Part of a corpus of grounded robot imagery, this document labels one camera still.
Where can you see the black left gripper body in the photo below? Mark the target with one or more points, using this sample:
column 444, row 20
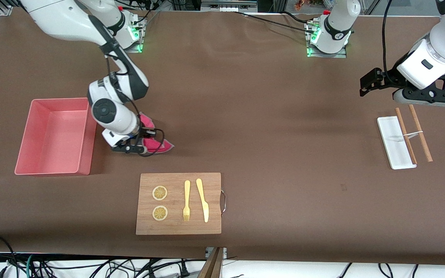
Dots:
column 391, row 77

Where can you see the grey and pink cloth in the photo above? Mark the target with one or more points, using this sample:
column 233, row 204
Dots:
column 147, row 121

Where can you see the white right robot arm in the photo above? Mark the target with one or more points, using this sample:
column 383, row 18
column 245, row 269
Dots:
column 64, row 19

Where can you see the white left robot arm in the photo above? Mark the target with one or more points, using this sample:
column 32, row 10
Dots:
column 427, row 65

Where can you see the brown wooden chopstick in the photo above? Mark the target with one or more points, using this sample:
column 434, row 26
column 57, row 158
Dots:
column 425, row 146
column 401, row 123

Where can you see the white rectangular tray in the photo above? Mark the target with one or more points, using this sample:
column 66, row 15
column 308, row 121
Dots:
column 392, row 143

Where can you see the lemon slice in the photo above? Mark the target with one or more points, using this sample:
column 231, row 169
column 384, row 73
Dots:
column 160, row 213
column 160, row 193

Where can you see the white rubber band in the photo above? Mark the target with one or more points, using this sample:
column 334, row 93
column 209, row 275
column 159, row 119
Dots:
column 413, row 134

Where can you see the yellow plastic fork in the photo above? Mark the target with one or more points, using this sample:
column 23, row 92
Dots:
column 186, row 193

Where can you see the pink plastic bin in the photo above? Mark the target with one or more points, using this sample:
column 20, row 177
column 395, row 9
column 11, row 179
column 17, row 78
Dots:
column 52, row 135

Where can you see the yellow plastic knife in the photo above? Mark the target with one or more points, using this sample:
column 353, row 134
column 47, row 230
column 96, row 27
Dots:
column 203, row 200

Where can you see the wooden cutting board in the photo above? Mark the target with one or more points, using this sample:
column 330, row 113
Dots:
column 176, row 227

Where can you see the orange objects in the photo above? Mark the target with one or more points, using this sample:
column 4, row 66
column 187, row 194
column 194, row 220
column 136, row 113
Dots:
column 303, row 4

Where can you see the black power plug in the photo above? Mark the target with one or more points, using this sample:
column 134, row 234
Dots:
column 184, row 270

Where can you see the wooden plank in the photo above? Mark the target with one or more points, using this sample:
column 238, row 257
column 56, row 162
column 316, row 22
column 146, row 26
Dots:
column 213, row 268

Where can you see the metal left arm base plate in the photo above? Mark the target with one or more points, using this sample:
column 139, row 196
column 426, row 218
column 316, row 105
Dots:
column 323, row 55

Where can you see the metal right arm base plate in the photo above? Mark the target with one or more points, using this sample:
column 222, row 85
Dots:
column 137, row 48

